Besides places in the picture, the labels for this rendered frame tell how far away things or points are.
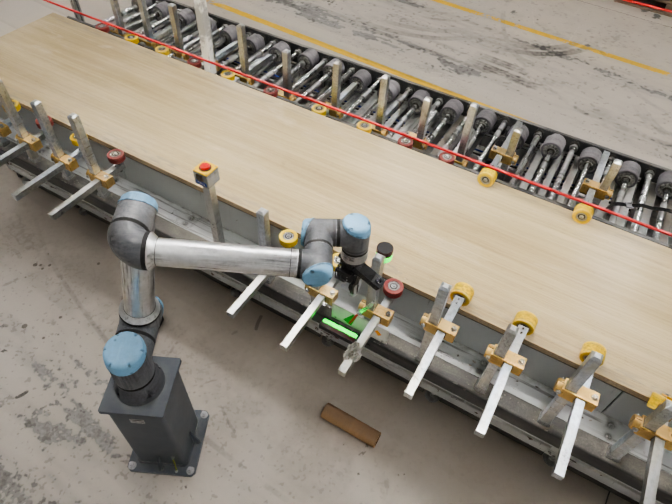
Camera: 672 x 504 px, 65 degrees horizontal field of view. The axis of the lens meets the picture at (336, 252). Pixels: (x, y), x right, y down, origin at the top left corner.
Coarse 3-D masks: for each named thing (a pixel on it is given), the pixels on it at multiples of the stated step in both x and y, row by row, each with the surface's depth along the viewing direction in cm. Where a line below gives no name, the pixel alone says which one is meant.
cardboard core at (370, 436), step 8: (328, 408) 261; (336, 408) 262; (328, 416) 259; (336, 416) 258; (344, 416) 258; (352, 416) 261; (336, 424) 259; (344, 424) 257; (352, 424) 256; (360, 424) 256; (352, 432) 256; (360, 432) 254; (368, 432) 254; (376, 432) 254; (368, 440) 253; (376, 440) 252
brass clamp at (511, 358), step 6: (492, 348) 184; (486, 354) 184; (492, 354) 182; (510, 354) 183; (516, 354) 183; (492, 360) 184; (498, 360) 183; (504, 360) 181; (510, 360) 181; (516, 360) 181; (516, 366) 180; (522, 366) 180; (516, 372) 182
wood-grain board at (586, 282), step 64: (0, 64) 301; (64, 64) 304; (128, 64) 307; (128, 128) 268; (192, 128) 270; (256, 128) 272; (320, 128) 274; (256, 192) 241; (320, 192) 243; (384, 192) 244; (448, 192) 246; (512, 192) 248; (448, 256) 220; (512, 256) 222; (576, 256) 223; (640, 256) 225; (512, 320) 201; (576, 320) 202; (640, 320) 203; (640, 384) 185
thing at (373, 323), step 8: (384, 304) 208; (376, 320) 203; (368, 328) 200; (360, 336) 198; (368, 336) 198; (360, 344) 196; (360, 352) 197; (344, 360) 191; (344, 368) 189; (344, 376) 189
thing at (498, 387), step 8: (520, 328) 191; (528, 328) 191; (520, 336) 189; (512, 344) 187; (520, 344) 187; (504, 368) 180; (504, 376) 178; (496, 384) 176; (504, 384) 176; (496, 392) 174; (488, 400) 172; (496, 400) 172; (488, 408) 170; (488, 416) 169; (480, 424) 167; (488, 424) 167; (480, 432) 165
